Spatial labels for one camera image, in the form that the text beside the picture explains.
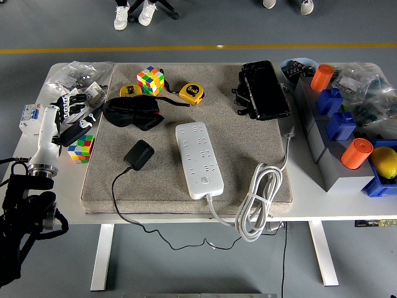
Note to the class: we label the small grey control box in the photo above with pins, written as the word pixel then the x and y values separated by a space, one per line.
pixel 274 226

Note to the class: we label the grey-white shoe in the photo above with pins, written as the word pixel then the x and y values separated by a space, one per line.
pixel 269 3
pixel 307 7

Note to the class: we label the black cloth pouch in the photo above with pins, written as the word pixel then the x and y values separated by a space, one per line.
pixel 130 111

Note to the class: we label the glossy black case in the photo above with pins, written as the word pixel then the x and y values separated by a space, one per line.
pixel 266 90

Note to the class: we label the yellow tape measure black label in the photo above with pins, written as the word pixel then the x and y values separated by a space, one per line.
pixel 192 93

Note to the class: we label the clear bag of screws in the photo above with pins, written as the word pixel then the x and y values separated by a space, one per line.
pixel 71 76

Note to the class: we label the white-edged Rubik's cube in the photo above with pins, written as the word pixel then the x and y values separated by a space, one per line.
pixel 150 80

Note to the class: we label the black power adapter plug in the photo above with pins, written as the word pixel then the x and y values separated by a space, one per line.
pixel 139 155

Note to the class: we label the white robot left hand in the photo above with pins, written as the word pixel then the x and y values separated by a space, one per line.
pixel 46 146

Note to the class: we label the black chair base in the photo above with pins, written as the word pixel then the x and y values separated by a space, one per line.
pixel 175 15

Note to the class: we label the white table leg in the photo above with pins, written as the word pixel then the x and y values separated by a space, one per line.
pixel 102 257
pixel 324 254

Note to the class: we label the dark label strip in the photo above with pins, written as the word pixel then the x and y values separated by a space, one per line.
pixel 372 223

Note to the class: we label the stickerless Rubik's cube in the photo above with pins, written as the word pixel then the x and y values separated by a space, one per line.
pixel 80 150

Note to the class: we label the white power strip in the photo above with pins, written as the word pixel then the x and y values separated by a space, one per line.
pixel 198 161

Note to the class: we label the white shoe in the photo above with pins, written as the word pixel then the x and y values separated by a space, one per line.
pixel 147 14
pixel 121 17

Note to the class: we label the orange cylinder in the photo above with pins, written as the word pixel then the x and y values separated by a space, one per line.
pixel 355 153
pixel 321 79

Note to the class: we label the blue plastic block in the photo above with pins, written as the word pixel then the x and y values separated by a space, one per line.
pixel 328 102
pixel 341 127

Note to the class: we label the grey block holder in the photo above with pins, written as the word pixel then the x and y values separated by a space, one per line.
pixel 338 180

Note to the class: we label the light blue bowl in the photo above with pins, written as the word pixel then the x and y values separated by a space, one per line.
pixel 283 74

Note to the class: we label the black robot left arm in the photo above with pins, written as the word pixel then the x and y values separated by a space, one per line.
pixel 18 201

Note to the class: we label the grey-brown mat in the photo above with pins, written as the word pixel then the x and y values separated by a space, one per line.
pixel 242 146

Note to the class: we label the yellow lemon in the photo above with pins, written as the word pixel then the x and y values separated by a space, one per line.
pixel 384 161

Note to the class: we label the white circuit breaker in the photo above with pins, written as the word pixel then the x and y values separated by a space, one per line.
pixel 28 119

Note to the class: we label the yellow tape measure picture label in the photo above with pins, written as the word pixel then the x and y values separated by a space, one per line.
pixel 130 91

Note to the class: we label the blue plastic bin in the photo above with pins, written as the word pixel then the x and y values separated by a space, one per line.
pixel 375 187

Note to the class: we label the clear bag of parts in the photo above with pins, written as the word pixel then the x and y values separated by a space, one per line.
pixel 378 115
pixel 356 77

